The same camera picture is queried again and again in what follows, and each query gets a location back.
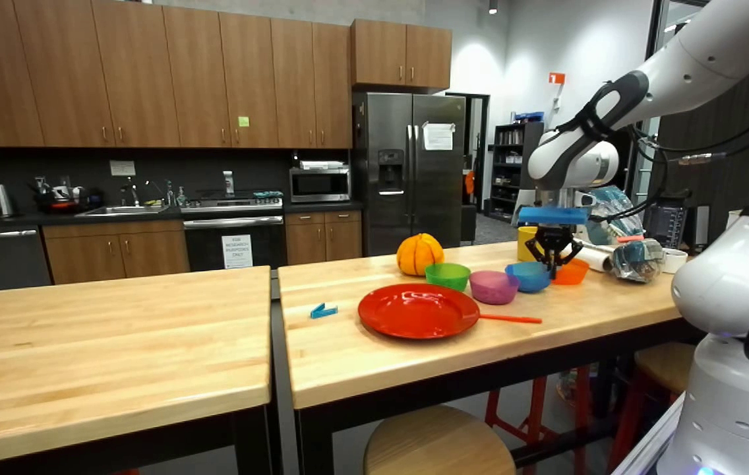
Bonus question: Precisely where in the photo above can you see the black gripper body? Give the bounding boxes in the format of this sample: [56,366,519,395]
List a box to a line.
[529,220,574,256]

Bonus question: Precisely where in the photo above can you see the blue plastic bowl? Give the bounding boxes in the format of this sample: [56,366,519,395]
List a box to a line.
[504,261,553,296]

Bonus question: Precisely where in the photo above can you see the orange plastic bowl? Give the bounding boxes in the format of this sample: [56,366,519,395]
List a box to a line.
[552,259,591,288]

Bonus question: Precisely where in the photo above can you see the purple plastic bowl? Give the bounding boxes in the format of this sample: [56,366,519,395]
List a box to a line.
[469,269,519,308]

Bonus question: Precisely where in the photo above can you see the large plastic bag blue contents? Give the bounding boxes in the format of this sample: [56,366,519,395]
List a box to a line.
[582,182,647,247]

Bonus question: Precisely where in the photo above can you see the green plastic bowl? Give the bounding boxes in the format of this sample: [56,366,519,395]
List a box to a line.
[424,261,474,292]

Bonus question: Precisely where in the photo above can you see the white paper towel roll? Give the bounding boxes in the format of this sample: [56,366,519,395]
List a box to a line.
[577,246,615,273]

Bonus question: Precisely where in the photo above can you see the small clear plastic bag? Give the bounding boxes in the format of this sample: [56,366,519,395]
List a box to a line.
[606,234,665,288]

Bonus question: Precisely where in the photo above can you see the thin orange stick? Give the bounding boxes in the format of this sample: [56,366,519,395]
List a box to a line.
[476,310,546,326]

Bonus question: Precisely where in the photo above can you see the black bookshelf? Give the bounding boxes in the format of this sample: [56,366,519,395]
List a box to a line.
[487,118,546,220]

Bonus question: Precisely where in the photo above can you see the black countertop device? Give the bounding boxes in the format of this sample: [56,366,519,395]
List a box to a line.
[647,198,715,253]

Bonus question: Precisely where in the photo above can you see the orange toy pumpkin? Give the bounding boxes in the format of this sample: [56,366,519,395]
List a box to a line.
[395,230,446,279]

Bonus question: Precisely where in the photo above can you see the red plastic plate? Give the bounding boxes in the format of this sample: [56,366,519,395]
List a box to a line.
[356,281,483,342]

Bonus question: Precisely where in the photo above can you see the wooden stool red legs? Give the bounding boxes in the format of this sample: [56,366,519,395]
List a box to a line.
[606,339,699,470]

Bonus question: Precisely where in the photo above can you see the stainless steel refrigerator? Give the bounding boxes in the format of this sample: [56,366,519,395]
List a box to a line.
[350,89,469,259]

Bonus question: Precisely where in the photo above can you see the paper sheet on refrigerator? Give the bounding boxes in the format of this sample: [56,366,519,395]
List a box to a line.
[420,120,459,153]

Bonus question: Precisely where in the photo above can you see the red metal stool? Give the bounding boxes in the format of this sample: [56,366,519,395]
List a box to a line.
[483,366,600,475]

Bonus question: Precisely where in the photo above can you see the round wooden stool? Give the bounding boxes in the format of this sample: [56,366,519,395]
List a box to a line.
[360,404,519,475]

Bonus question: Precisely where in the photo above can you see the narrow brown base cabinet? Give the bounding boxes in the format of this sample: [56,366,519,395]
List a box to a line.
[281,209,364,265]

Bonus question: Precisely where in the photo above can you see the steel microwave oven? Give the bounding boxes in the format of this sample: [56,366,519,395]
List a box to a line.
[287,164,354,205]

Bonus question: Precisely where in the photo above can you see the brown cabinet above refrigerator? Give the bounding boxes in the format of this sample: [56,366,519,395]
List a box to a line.
[347,19,453,91]

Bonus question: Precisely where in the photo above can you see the paper sheet on oven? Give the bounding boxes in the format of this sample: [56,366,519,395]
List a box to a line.
[218,232,255,271]

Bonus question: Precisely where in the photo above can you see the black built-in oven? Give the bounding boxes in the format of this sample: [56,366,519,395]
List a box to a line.
[181,210,287,271]

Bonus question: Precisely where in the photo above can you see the kitchen sink with faucet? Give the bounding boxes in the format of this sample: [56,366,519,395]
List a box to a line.
[74,174,167,219]

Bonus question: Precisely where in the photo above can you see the wide brown base cabinet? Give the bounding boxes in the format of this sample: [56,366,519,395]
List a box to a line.
[39,219,189,285]

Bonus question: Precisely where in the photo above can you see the blue taped wrist camera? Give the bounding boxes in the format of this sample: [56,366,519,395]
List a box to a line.
[516,205,591,230]

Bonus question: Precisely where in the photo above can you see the brown wall cabinets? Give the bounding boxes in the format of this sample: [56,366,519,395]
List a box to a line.
[0,0,356,151]

